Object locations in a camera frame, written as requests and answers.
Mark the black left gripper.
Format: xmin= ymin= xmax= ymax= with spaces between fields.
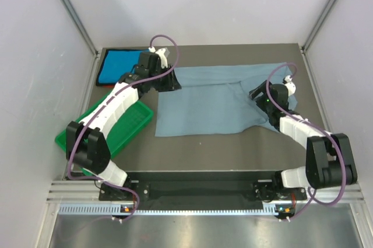
xmin=149 ymin=64 xmax=181 ymax=92

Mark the light blue t-shirt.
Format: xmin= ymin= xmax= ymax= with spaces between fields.
xmin=155 ymin=64 xmax=291 ymax=137

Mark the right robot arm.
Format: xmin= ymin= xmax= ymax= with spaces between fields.
xmin=248 ymin=81 xmax=358 ymax=199

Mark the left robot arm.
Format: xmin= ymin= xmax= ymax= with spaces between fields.
xmin=65 ymin=47 xmax=181 ymax=200

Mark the folded bright blue t-shirt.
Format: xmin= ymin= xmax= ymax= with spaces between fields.
xmin=98 ymin=49 xmax=149 ymax=85

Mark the folded black t-shirt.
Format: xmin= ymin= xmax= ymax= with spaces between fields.
xmin=95 ymin=48 xmax=151 ymax=88

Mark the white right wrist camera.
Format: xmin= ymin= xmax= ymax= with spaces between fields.
xmin=283 ymin=75 xmax=296 ymax=97

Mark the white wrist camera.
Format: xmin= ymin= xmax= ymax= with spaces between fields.
xmin=283 ymin=75 xmax=296 ymax=97
xmin=148 ymin=47 xmax=170 ymax=69

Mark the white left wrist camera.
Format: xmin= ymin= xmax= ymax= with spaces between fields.
xmin=148 ymin=47 xmax=170 ymax=69

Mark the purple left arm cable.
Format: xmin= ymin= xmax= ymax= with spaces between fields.
xmin=66 ymin=34 xmax=179 ymax=225

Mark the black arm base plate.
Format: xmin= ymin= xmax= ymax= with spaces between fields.
xmin=98 ymin=179 xmax=307 ymax=202

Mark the grey slotted cable duct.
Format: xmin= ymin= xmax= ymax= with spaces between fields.
xmin=58 ymin=203 xmax=292 ymax=216

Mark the left aluminium corner post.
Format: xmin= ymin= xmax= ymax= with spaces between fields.
xmin=60 ymin=0 xmax=98 ymax=56

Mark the aluminium corner post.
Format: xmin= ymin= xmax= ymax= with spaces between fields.
xmin=60 ymin=0 xmax=98 ymax=56
xmin=300 ymin=0 xmax=338 ymax=53

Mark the right aluminium corner post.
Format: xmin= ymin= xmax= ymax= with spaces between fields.
xmin=300 ymin=0 xmax=338 ymax=53

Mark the aluminium frame rail front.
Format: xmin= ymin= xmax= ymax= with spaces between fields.
xmin=46 ymin=179 xmax=365 ymax=204

